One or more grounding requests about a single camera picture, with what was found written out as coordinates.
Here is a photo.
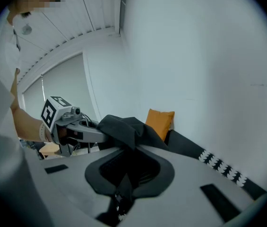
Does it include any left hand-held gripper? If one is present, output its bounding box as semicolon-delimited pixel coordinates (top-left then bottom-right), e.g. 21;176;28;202
40;96;111;157

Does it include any gray roller blind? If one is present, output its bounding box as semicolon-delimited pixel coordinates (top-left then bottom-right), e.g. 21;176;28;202
22;53;100;127

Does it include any small gripper camera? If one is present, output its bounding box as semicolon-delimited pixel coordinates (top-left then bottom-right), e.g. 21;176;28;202
61;106;82;122

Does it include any white wrist band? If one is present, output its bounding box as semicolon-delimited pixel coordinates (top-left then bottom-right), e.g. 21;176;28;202
39;122;53;142

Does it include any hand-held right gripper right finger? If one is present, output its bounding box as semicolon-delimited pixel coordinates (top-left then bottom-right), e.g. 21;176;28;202
123;145;266;227

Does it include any large orange cushion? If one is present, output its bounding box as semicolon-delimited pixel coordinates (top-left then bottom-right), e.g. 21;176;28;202
145;108;175;142

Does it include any person's left forearm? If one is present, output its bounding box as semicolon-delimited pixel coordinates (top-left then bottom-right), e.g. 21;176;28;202
9;72;45;142

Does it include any black backpack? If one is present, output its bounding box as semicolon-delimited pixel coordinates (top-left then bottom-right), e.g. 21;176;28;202
95;114;172;227

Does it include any person's head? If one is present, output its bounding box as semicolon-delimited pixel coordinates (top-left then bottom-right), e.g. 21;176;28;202
7;0;64;20

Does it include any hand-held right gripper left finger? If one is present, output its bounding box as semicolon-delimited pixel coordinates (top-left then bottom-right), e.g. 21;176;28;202
40;148;134;219

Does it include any round wooden side table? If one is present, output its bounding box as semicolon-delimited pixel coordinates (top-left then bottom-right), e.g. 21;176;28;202
39;142;89;160

